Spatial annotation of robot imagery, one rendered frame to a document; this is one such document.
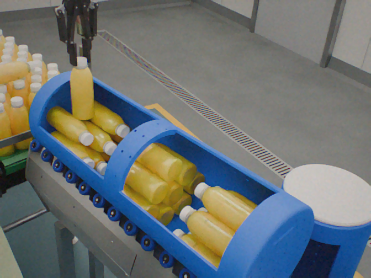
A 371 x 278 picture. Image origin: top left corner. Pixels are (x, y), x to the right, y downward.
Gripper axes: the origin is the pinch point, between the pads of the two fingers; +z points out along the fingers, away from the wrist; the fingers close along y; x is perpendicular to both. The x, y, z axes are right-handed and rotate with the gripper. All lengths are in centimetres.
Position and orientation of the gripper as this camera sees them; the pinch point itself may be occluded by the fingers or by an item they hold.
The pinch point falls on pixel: (79, 52)
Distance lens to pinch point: 136.7
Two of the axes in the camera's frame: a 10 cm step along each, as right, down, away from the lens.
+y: 7.1, -3.4, 6.1
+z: -0.7, 8.4, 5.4
